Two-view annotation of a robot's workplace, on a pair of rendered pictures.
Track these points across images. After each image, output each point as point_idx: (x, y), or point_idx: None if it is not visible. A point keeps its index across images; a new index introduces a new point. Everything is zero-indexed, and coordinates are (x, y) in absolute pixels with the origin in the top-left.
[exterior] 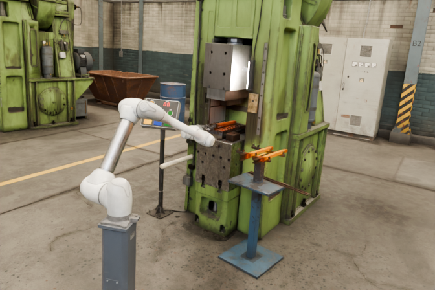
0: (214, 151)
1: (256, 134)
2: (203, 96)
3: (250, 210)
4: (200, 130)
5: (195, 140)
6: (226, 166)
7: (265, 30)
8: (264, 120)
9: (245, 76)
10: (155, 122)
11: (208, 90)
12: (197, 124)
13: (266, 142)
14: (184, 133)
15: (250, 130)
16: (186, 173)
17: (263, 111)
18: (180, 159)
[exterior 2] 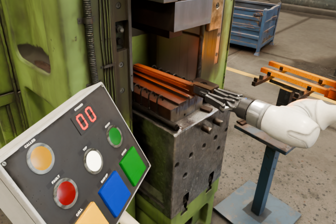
0: (206, 137)
1: (213, 64)
2: (112, 34)
3: (272, 164)
4: (320, 102)
5: (324, 128)
6: (221, 142)
7: None
8: (223, 35)
9: None
10: (115, 207)
11: (179, 10)
12: (254, 101)
13: (222, 68)
14: (318, 135)
15: (207, 62)
16: None
17: (223, 18)
18: (134, 219)
